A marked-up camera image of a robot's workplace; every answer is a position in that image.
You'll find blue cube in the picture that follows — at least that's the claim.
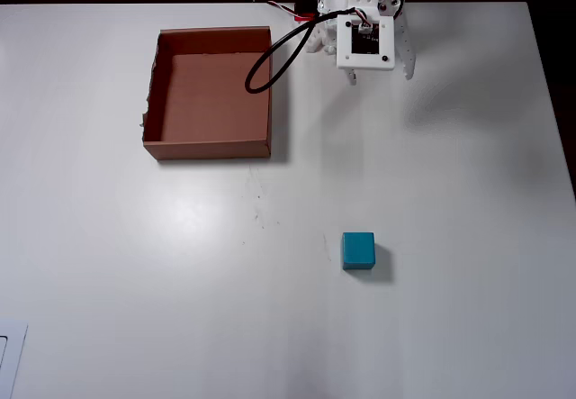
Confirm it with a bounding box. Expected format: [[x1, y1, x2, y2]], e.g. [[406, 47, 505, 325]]
[[340, 231, 376, 271]]

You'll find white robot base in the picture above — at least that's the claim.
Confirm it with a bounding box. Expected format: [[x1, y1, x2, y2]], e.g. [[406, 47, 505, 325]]
[[307, 23, 338, 57]]

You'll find brown cardboard box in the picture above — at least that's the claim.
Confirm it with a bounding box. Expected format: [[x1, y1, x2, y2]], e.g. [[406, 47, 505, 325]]
[[137, 26, 274, 161]]

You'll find white flat panel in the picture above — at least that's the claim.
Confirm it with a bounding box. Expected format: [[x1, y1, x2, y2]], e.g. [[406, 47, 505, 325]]
[[0, 319, 29, 399]]

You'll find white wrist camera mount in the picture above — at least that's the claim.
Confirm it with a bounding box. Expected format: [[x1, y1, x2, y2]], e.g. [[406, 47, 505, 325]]
[[336, 14, 396, 72]]

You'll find striped servo wire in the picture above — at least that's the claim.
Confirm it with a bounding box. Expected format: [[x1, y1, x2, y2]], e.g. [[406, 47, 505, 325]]
[[251, 0, 298, 17]]

